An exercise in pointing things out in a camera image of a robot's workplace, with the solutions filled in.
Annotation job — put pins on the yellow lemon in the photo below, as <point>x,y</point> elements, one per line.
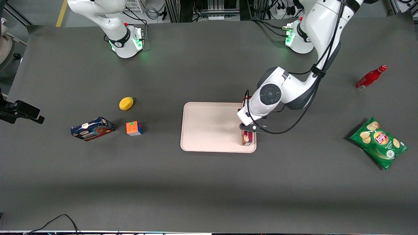
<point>126,103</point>

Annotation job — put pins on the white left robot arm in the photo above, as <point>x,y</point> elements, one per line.
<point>294,88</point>

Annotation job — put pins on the red cookie box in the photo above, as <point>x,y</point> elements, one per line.
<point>247,138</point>

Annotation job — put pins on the white vented box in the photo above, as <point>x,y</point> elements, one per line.
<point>133,6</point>

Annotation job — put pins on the blue cookie box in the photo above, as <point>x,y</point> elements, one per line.
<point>92,128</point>

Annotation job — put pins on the red bottle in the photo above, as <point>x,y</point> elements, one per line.
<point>369,78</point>

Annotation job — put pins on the white power strip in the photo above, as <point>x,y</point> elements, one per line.
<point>216,17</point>

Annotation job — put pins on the beige plastic tray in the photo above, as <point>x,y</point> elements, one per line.
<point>212,127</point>

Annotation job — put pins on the colourful puzzle cube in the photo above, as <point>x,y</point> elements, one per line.
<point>134,128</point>

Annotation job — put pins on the green chips bag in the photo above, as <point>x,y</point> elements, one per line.
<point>378,143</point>

